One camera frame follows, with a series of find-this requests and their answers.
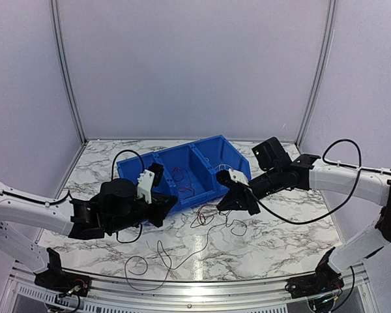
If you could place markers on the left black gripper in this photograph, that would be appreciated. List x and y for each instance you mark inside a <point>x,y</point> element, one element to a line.
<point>161,205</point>

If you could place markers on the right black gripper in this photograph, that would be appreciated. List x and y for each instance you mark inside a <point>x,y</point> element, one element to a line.
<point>239,198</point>

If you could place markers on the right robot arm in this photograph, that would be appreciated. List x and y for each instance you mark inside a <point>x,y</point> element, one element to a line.
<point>313,172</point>

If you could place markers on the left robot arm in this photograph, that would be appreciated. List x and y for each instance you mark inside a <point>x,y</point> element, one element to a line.
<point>120,204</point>

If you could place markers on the blue three-compartment plastic bin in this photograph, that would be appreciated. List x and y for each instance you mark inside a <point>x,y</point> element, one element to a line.
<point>190,170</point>

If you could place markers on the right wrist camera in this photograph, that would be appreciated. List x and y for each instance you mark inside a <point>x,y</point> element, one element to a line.
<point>231,178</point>

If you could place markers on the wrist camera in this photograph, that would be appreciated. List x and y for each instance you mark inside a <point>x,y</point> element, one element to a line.
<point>231,178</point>
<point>147,180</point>

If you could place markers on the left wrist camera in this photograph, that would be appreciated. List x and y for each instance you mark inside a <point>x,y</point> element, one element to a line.
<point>147,180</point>

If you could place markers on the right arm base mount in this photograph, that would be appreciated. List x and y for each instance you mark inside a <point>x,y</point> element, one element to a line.
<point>313,284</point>

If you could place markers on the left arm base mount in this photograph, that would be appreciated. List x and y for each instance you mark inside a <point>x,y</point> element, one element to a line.
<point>65,283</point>

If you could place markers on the aluminium front rail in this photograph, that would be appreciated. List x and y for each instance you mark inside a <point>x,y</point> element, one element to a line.
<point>116,294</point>

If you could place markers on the left aluminium frame post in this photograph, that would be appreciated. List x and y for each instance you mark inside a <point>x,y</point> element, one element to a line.
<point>65,73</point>

